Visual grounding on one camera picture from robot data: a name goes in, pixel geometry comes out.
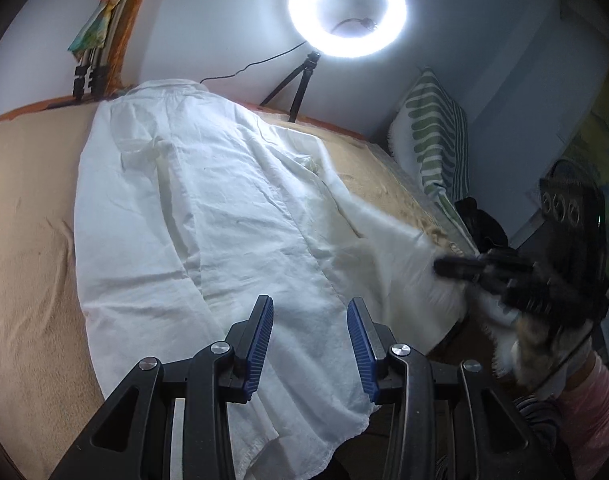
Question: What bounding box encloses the beige blanket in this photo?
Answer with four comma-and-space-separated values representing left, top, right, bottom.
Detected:
0, 105, 480, 480

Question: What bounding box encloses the white ring light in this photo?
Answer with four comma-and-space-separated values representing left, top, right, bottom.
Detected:
288, 0, 408, 60

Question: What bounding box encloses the white button shirt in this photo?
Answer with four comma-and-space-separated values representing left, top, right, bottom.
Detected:
73, 78, 520, 480

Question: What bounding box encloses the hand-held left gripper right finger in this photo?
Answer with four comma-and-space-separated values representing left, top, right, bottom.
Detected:
346, 297, 577, 480

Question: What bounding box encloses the black power cable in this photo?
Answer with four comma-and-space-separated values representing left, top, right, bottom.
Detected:
200, 41, 306, 84

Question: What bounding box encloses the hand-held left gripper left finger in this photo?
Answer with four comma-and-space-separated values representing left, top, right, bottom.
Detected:
49, 295, 276, 480

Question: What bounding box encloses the dark cloth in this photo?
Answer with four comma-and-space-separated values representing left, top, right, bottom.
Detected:
454, 197, 511, 257

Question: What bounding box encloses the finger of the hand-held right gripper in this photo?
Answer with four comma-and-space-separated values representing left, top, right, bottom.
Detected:
433, 250, 535, 291

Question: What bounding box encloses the colourful printed cloth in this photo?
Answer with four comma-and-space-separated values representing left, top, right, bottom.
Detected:
67, 0, 135, 54

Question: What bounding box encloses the folded tripod stand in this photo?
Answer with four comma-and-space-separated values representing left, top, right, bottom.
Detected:
72, 0, 150, 100

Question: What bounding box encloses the black mini tripod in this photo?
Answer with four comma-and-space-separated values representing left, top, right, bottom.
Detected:
259, 51, 321, 124

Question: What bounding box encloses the person's striped clothing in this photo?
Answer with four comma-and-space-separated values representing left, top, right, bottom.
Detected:
511, 392, 566, 480

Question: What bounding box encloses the green striped white pillow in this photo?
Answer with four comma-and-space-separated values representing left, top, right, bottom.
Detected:
387, 67, 479, 257

